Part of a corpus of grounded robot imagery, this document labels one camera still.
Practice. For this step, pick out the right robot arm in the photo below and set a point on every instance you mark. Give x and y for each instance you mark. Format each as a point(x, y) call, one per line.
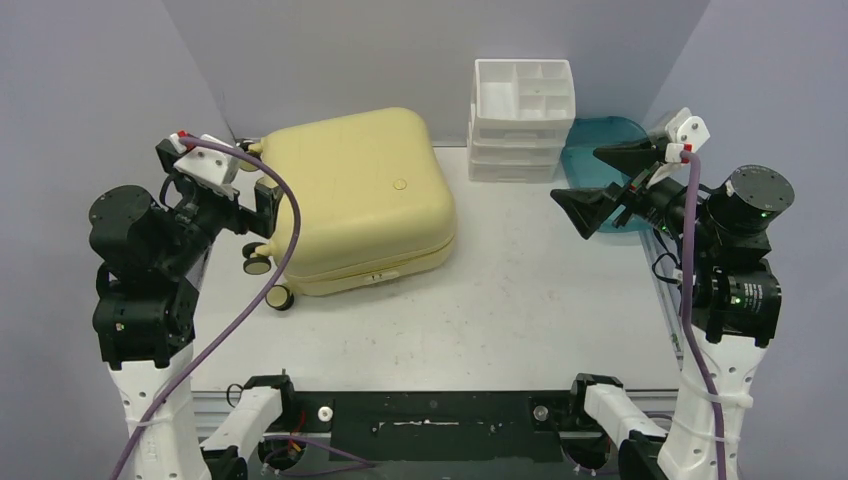
point(729, 304)

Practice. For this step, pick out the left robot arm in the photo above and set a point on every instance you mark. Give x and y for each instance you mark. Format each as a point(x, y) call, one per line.
point(144, 317)

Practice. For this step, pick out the white plastic drawer organizer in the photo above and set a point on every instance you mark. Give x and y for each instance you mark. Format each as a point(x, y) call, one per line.
point(521, 113)

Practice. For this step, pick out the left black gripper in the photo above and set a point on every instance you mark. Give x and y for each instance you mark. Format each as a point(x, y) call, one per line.
point(265, 198)

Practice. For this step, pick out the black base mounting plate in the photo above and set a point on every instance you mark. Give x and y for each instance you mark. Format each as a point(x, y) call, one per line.
point(448, 425)

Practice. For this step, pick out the teal transparent plastic tray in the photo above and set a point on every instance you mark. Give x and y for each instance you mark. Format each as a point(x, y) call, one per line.
point(581, 168)

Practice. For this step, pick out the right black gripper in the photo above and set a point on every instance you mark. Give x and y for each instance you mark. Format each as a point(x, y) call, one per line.
point(636, 187)

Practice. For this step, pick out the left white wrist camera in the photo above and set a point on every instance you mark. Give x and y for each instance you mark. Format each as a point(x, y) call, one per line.
point(209, 167)

